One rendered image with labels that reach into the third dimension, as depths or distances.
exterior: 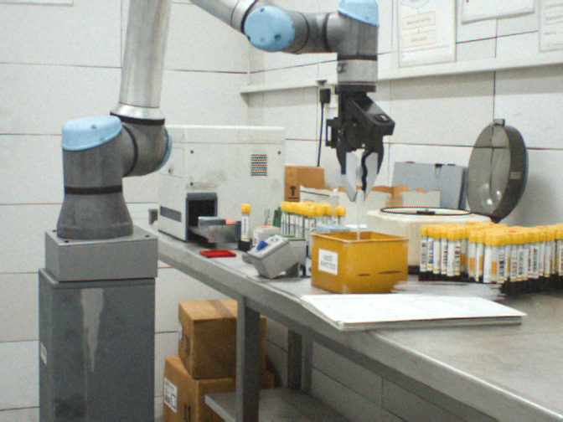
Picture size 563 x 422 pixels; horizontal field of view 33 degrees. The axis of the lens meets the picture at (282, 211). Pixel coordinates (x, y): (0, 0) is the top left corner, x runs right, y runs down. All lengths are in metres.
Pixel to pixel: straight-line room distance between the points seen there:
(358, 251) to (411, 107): 1.04
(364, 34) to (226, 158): 0.83
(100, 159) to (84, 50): 1.87
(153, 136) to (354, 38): 0.50
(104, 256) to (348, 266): 0.48
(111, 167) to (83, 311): 0.29
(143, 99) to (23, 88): 1.73
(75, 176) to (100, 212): 0.08
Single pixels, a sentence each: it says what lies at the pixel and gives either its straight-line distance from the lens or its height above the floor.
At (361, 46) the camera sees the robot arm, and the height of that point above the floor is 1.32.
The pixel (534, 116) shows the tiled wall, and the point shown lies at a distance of 2.20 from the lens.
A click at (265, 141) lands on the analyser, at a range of 2.50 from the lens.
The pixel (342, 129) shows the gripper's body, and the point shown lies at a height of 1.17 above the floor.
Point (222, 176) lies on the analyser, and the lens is 2.47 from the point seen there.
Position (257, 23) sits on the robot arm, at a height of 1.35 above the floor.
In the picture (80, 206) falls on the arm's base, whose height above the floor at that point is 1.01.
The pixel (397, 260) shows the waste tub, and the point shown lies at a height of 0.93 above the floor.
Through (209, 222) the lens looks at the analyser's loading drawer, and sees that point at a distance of 2.34.
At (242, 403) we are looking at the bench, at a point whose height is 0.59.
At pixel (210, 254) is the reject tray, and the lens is 2.16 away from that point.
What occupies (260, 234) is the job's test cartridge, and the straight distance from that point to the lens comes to 2.08.
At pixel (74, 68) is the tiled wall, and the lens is 3.71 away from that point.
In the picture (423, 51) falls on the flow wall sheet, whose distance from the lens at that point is 2.61.
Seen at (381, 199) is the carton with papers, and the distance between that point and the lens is 2.32.
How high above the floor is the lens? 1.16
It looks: 5 degrees down
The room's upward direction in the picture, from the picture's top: 1 degrees clockwise
